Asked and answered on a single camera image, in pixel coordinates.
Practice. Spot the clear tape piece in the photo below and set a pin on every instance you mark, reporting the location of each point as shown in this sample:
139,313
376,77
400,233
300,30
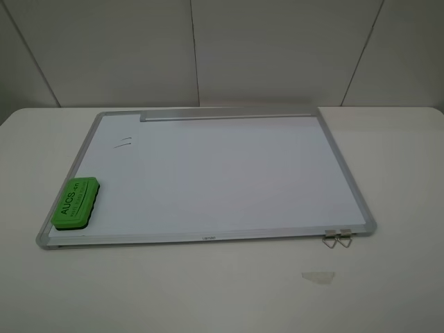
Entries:
320,278

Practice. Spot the white aluminium-framed whiteboard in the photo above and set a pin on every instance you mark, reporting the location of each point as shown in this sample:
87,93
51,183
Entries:
176,175

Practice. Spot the left metal hanging clip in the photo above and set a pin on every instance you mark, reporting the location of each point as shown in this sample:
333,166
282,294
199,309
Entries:
331,238

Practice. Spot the metal hanging clip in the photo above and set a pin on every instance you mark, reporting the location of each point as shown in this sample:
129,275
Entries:
344,237
331,238

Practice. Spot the right metal hanging clip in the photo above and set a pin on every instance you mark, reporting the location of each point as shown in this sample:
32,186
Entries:
344,237

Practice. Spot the green whiteboard eraser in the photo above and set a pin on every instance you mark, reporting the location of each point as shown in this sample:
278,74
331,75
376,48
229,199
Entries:
75,205

